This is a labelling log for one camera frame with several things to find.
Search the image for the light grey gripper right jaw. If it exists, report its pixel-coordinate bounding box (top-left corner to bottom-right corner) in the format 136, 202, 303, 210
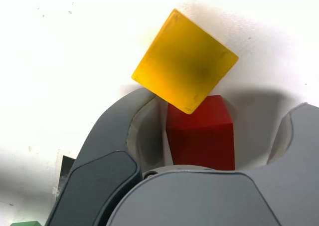
107, 102, 319, 226

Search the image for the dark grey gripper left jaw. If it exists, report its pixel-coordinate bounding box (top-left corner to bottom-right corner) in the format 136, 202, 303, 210
46, 87, 173, 226

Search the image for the red cube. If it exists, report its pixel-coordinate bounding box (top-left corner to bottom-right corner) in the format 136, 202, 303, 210
165, 95, 235, 171

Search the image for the green cube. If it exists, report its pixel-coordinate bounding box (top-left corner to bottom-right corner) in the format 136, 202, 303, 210
9, 220, 40, 226

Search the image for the yellow cube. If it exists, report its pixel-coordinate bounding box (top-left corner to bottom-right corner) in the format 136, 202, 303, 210
131, 8, 240, 115

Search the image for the black tape square outline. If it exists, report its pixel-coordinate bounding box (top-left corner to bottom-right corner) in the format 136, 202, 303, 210
59, 155, 77, 194

